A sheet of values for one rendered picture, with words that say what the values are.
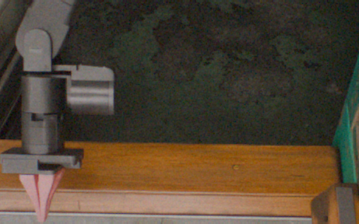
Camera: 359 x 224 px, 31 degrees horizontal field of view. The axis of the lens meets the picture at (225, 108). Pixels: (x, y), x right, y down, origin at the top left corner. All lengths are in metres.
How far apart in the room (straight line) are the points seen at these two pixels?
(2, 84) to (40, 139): 0.83
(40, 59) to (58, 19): 0.06
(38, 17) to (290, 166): 0.44
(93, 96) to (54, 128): 0.07
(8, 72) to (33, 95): 0.84
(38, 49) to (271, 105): 1.24
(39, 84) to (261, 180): 0.36
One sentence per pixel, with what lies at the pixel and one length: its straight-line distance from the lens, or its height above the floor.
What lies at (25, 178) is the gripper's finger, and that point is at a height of 0.88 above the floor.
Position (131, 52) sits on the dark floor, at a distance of 2.14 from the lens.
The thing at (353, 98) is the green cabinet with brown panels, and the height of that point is 0.88.
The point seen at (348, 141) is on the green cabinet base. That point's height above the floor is 0.83.
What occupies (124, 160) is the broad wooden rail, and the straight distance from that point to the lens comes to 1.01.
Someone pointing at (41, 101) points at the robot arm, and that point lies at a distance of 0.88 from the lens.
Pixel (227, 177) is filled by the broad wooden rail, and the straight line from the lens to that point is 0.99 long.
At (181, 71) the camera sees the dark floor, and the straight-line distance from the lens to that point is 2.08.
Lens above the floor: 1.63
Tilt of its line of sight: 55 degrees down
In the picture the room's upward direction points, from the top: 2 degrees clockwise
